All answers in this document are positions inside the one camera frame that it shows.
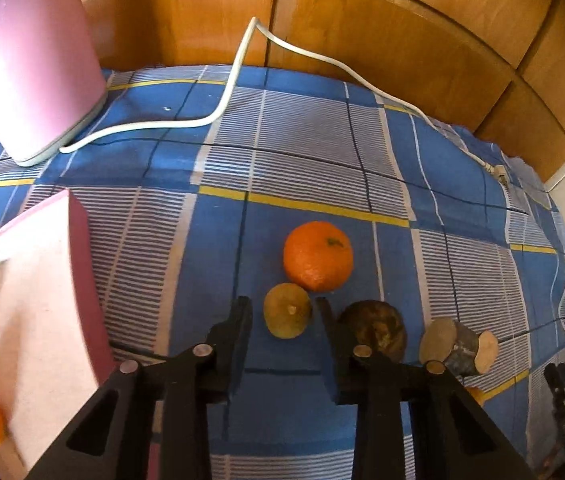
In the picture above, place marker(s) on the small orange-tan carrot piece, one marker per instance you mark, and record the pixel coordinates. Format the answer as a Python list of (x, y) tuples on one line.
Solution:
[(475, 395)]

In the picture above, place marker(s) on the pink electric kettle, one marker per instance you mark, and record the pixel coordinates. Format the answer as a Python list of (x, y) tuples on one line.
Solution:
[(32, 60)]

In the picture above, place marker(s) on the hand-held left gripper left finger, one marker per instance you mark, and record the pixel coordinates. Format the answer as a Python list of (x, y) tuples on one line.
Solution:
[(235, 355)]

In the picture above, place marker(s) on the small yellow-green fruit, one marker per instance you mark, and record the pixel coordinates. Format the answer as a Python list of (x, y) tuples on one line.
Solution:
[(287, 310)]

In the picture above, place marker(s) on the dark cut cylinder piece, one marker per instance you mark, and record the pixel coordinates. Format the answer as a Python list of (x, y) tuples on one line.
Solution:
[(445, 347)]

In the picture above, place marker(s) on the wooden panelled wardrobe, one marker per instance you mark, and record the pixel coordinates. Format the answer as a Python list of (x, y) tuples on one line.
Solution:
[(387, 35)]

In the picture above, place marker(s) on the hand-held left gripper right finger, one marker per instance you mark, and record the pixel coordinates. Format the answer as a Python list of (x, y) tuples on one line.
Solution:
[(332, 360)]

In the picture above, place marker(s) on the white power plug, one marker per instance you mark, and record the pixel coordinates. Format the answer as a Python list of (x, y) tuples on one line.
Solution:
[(501, 175)]

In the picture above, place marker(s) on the dark brown round fruit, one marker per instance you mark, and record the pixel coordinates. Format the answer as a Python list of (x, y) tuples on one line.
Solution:
[(377, 325)]

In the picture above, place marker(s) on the pink shallow tray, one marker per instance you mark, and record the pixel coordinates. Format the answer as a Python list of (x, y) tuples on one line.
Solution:
[(37, 310)]

